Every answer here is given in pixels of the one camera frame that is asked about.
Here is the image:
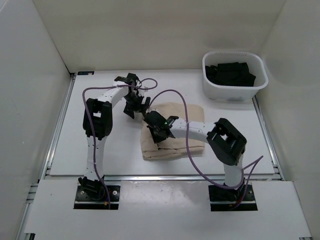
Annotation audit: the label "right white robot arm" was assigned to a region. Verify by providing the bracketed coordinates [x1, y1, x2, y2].
[144, 110, 247, 202]

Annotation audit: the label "aluminium rail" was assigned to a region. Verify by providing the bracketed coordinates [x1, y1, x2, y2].
[104, 173, 282, 182]
[252, 95, 284, 181]
[37, 73, 77, 183]

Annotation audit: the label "aluminium front rail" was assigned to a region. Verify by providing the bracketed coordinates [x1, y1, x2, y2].
[104, 173, 282, 182]

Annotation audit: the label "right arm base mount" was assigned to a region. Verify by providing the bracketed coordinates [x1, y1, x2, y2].
[208, 184, 258, 212]

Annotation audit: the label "aluminium left rail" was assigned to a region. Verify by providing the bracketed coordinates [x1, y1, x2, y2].
[37, 73, 77, 183]

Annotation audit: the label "white plastic basket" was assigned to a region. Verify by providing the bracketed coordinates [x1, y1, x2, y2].
[202, 50, 269, 101]

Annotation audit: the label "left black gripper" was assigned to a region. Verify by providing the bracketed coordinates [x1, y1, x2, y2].
[123, 93, 151, 119]

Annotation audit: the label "aluminium right rail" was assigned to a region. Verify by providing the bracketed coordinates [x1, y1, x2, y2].
[252, 95, 284, 181]

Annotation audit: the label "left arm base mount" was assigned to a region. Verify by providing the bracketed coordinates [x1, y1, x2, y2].
[73, 184, 121, 210]

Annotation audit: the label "black clothes in basket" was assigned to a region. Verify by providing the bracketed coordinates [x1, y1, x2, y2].
[205, 62, 256, 87]

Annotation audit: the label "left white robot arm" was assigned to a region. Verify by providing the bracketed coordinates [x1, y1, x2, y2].
[78, 73, 151, 205]

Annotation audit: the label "beige trousers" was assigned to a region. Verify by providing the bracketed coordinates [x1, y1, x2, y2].
[139, 101, 206, 161]

